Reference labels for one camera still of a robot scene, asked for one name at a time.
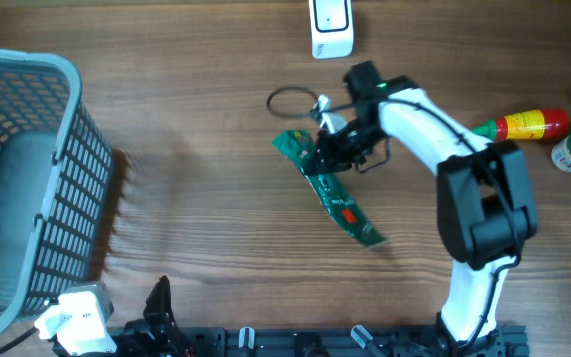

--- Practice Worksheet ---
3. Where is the green 3M gloves packet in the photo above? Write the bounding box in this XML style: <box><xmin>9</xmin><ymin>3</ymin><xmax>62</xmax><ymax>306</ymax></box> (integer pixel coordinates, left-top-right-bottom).
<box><xmin>272</xmin><ymin>130</ymin><xmax>387</xmax><ymax>249</ymax></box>

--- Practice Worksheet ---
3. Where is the red yellow sauce bottle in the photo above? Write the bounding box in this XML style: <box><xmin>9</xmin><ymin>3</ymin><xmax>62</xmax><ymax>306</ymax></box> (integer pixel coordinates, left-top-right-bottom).
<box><xmin>472</xmin><ymin>108</ymin><xmax>569</xmax><ymax>142</ymax></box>

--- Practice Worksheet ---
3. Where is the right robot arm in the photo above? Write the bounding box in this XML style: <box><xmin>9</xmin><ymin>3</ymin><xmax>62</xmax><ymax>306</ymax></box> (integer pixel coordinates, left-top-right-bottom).
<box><xmin>305</xmin><ymin>61</ymin><xmax>538</xmax><ymax>356</ymax></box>

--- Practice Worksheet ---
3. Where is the white barcode scanner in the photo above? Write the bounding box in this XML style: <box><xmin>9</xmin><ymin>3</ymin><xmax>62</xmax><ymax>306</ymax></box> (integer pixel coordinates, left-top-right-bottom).
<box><xmin>308</xmin><ymin>0</ymin><xmax>355</xmax><ymax>60</ymax></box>

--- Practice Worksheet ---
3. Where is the grey plastic mesh basket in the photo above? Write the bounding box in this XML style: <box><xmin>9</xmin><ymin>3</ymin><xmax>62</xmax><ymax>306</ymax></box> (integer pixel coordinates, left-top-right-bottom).
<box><xmin>0</xmin><ymin>49</ymin><xmax>114</xmax><ymax>334</ymax></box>

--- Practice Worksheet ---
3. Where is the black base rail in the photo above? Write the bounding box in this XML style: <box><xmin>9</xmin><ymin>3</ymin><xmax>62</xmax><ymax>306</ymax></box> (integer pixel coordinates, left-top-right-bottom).
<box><xmin>106</xmin><ymin>324</ymin><xmax>530</xmax><ymax>357</ymax></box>

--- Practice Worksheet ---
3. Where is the right black cable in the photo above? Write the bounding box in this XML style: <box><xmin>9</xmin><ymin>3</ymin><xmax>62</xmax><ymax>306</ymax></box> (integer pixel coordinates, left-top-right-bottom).
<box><xmin>266</xmin><ymin>86</ymin><xmax>524</xmax><ymax>356</ymax></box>

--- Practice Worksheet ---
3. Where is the black cable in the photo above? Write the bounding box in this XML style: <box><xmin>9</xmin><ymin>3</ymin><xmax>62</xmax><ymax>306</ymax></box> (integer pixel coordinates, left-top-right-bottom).
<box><xmin>0</xmin><ymin>325</ymin><xmax>39</xmax><ymax>357</ymax></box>
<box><xmin>266</xmin><ymin>86</ymin><xmax>524</xmax><ymax>356</ymax></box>

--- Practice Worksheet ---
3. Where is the left black cable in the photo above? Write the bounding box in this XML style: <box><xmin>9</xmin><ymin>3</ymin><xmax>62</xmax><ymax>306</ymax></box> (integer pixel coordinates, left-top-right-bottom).
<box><xmin>0</xmin><ymin>325</ymin><xmax>39</xmax><ymax>357</ymax></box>

